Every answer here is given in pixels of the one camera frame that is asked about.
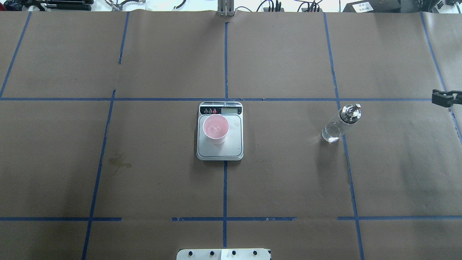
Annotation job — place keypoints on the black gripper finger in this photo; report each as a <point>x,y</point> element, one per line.
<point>446,99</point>

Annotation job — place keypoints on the pink paper cup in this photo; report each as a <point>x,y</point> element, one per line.
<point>216,128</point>

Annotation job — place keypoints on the black box with label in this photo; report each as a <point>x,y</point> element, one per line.
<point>373,6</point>

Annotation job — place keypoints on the aluminium frame post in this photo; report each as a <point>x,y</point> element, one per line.
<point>225,8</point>

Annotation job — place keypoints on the black folded tripod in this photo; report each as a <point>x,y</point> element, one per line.
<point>59,4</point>

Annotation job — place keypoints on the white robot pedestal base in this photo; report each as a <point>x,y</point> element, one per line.
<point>224,254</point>

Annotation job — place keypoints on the glass sauce bottle metal spout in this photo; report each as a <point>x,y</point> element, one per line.
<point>347,117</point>

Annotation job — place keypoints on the silver digital kitchen scale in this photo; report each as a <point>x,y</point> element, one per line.
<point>233,147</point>

